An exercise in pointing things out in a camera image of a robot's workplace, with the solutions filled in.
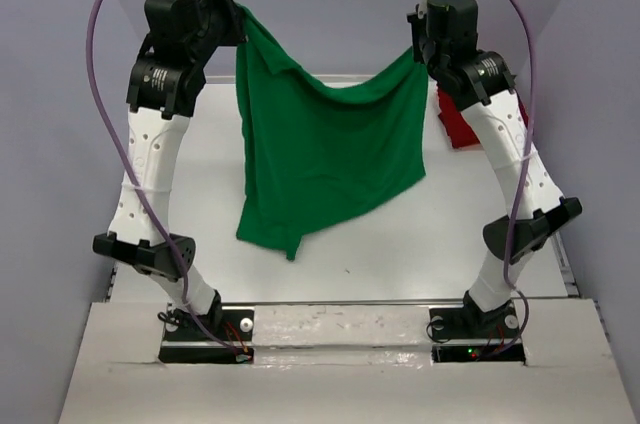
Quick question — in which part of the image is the green t-shirt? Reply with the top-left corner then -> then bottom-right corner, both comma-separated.
235,10 -> 428,261

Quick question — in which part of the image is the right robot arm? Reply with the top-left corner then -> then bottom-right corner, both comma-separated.
407,0 -> 582,338

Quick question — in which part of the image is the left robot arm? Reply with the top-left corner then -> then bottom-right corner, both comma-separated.
93,0 -> 244,339

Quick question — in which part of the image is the folded red t-shirt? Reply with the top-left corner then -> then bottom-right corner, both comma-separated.
436,84 -> 528,158

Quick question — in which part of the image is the aluminium rail right edge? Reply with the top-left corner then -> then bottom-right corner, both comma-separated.
553,235 -> 580,298

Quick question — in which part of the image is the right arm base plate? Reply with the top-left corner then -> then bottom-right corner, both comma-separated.
425,305 -> 526,364

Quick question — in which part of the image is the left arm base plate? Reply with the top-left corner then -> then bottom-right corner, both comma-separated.
157,305 -> 255,365

